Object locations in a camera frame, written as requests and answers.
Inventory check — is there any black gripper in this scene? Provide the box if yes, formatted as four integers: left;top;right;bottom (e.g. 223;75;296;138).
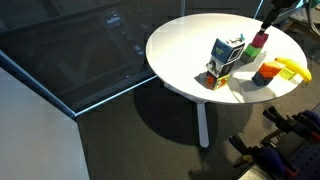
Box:
260;0;299;35

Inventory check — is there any pink block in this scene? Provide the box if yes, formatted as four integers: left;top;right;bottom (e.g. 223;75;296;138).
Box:
250;32;270;49

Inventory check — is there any small lime green block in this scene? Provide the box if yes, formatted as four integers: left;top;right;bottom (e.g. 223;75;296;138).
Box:
278;66;297;81

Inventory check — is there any dark blue block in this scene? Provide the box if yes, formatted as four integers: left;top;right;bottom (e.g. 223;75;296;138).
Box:
251;70;275;87

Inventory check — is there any colourful block with orange circle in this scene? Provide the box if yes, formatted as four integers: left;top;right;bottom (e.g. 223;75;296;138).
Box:
204;71;231;91

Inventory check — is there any grey side table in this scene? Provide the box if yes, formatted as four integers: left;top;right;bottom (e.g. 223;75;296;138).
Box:
285;5;320;35

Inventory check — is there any yellow banana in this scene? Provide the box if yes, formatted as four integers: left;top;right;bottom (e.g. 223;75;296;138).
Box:
274;56;313;85

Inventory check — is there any black clamp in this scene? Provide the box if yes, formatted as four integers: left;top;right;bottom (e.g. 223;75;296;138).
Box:
262;105;320;142

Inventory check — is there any black perforated workbench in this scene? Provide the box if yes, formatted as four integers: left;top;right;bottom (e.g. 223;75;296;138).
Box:
238;130;320;180

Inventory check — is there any grey cable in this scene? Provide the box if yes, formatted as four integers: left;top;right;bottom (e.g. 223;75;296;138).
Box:
305;0;320;38

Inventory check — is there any metal partition post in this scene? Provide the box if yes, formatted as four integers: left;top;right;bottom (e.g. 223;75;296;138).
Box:
180;0;187;17

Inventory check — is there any white table pedestal leg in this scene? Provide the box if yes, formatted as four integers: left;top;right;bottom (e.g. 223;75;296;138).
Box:
163;82;211;149

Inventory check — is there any blue handled clamp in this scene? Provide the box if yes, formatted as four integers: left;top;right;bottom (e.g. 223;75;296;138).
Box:
229;134;300;180

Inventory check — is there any metal glass partition rail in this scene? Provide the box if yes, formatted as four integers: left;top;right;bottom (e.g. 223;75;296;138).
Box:
0;49;159;119

